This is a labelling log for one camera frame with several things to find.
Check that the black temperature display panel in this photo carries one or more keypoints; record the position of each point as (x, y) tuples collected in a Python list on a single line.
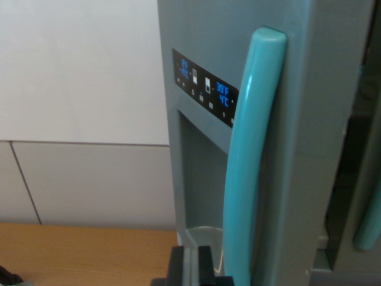
[(205, 86)]

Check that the grey fridge door with display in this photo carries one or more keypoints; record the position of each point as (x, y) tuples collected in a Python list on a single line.
[(208, 29)]

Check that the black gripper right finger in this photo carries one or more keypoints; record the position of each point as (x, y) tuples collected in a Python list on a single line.
[(206, 265)]

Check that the grey fridge body with shelves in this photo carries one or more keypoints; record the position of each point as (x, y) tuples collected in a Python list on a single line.
[(345, 178)]

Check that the plain grey fridge door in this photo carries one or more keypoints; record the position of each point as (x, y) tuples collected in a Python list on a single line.
[(376, 119)]

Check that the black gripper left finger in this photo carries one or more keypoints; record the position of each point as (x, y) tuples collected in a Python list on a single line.
[(177, 265)]

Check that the black object on table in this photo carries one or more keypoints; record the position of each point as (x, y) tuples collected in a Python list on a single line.
[(9, 278)]

